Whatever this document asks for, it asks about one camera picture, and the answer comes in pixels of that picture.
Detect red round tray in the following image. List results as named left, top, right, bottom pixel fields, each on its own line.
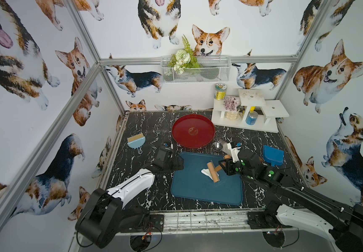
left=172, top=114, right=216, bottom=149

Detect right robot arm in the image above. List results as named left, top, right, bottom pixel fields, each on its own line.
left=219, top=149, right=363, bottom=252

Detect yellow sunflower seed can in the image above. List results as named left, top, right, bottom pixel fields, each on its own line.
left=215, top=83, right=227, bottom=100

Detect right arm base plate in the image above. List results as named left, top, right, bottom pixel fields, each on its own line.
left=247, top=211, right=281, bottom=230

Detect white dough piece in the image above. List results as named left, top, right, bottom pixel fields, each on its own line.
left=201, top=169, right=214, bottom=181

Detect artificial green white flowers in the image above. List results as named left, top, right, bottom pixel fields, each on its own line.
left=167, top=35, right=201, bottom=75

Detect blue can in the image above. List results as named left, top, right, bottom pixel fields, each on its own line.
left=246, top=111, right=258, bottom=126

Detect pink flower decoration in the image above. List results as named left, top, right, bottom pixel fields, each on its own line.
left=224, top=96, right=241, bottom=111

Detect metal dough scraper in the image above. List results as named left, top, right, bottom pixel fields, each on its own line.
left=218, top=140, right=235, bottom=153

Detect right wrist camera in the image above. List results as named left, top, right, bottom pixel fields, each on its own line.
left=227, top=142, right=241, bottom=163

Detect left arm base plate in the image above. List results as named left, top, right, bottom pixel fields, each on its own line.
left=120, top=214, right=165, bottom=234

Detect light blue hand brush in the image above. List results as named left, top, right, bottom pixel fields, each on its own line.
left=127, top=133, right=146, bottom=154

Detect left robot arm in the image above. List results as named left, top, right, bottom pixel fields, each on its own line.
left=75, top=146, right=184, bottom=248

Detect round metal cutter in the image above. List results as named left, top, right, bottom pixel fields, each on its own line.
left=212, top=141, right=223, bottom=152

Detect white wire wall basket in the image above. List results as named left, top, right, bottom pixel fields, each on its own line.
left=160, top=56, right=231, bottom=84

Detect white tiered shelf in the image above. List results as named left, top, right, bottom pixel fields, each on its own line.
left=212, top=89, right=289, bottom=133

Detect wooden double roller pin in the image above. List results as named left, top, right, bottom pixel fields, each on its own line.
left=205, top=155, right=230, bottom=183

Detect teal plastic tray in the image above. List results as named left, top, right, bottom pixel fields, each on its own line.
left=171, top=152, right=243, bottom=205

